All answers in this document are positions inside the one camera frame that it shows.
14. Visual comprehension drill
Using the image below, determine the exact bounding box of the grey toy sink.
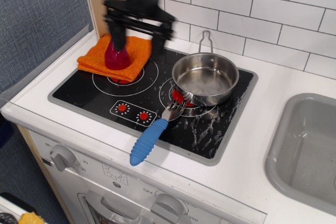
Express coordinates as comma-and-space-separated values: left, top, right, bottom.
265, 93, 335, 215

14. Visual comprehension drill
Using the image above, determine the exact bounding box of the blue handled fork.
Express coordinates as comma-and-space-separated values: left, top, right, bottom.
130, 100, 186, 166

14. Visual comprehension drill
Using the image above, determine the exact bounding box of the red toy bell pepper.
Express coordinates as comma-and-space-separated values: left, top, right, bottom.
104, 39, 131, 70

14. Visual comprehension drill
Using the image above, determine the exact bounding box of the red stove button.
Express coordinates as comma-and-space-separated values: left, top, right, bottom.
139, 112, 149, 121
117, 104, 128, 113

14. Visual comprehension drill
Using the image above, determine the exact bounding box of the orange folded towel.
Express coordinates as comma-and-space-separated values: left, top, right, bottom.
77, 34, 152, 82

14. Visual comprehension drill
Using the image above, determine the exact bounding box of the right grey oven knob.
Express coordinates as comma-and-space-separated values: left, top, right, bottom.
150, 194, 184, 223

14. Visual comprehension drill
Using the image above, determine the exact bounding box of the left red stove button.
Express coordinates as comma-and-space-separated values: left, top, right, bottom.
117, 104, 128, 113

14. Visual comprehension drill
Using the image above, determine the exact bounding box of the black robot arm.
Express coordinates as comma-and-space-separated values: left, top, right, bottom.
104, 0, 175, 56

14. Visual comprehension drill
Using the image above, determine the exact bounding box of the left grey oven knob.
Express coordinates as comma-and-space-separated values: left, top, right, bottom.
50, 145, 76, 172

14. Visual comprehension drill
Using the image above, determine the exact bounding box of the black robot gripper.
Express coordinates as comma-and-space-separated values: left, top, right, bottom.
103, 0, 175, 57

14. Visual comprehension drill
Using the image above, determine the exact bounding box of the yellow black object bottom left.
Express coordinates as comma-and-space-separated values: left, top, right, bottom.
1, 212, 46, 224

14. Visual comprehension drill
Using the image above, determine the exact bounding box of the stainless steel pan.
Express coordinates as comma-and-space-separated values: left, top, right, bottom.
172, 30, 239, 106

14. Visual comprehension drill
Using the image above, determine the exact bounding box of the black toy stove top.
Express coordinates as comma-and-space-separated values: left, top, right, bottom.
48, 49, 258, 166

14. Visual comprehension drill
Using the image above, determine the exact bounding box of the right red stove button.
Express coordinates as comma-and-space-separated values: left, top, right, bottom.
139, 112, 149, 121

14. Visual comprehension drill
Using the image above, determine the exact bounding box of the grey oven knob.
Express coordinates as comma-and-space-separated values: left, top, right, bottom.
50, 145, 76, 172
150, 194, 184, 223

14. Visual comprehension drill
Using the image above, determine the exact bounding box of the grey oven door handle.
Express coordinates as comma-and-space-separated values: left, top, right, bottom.
84, 191, 147, 223

